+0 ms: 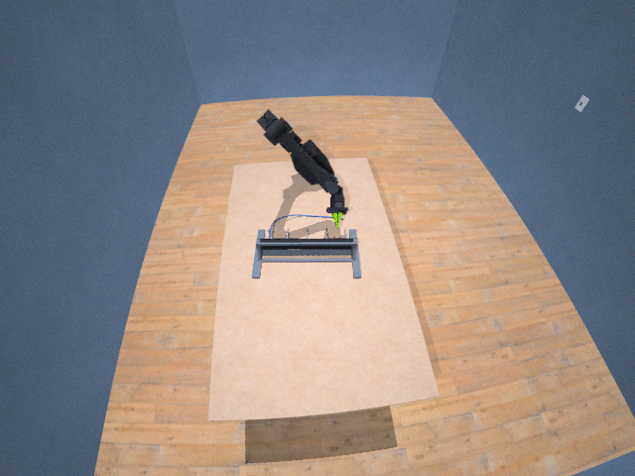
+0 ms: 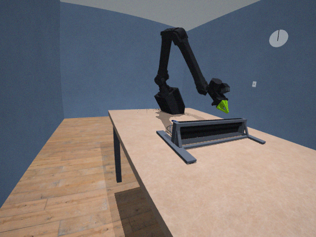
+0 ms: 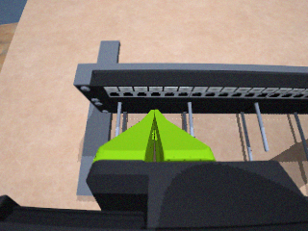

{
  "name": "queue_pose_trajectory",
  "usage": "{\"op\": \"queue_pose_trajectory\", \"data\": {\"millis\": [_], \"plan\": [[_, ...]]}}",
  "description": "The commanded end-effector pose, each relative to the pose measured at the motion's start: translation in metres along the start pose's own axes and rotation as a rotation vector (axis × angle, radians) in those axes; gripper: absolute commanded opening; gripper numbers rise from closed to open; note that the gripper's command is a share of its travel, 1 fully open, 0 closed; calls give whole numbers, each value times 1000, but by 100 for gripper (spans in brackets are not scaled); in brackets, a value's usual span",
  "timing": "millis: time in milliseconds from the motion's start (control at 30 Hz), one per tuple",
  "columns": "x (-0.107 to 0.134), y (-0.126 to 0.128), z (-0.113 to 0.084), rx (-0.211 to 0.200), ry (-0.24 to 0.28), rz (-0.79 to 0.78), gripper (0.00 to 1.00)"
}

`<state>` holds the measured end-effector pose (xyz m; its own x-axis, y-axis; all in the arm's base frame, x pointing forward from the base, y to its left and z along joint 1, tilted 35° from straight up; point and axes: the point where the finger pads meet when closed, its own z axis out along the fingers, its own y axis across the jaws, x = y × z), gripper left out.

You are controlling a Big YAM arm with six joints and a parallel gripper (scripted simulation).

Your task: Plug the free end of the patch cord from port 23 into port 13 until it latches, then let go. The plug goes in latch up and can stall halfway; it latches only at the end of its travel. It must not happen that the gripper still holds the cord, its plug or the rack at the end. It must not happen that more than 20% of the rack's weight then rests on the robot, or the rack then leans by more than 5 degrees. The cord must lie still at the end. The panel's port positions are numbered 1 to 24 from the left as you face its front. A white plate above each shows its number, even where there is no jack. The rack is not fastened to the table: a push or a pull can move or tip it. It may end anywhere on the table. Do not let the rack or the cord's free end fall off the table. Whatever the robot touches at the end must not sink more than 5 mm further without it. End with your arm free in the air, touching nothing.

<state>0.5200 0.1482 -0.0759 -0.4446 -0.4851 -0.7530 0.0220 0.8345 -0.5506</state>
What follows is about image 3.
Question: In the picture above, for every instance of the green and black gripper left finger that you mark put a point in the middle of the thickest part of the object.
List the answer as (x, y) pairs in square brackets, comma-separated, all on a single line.
[(132, 144)]

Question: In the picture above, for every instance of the grey patch panel rack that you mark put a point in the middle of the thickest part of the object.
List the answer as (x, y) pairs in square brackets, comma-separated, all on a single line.
[(182, 88)]

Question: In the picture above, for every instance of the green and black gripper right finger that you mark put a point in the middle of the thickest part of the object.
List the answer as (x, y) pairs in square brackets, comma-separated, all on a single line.
[(176, 145)]

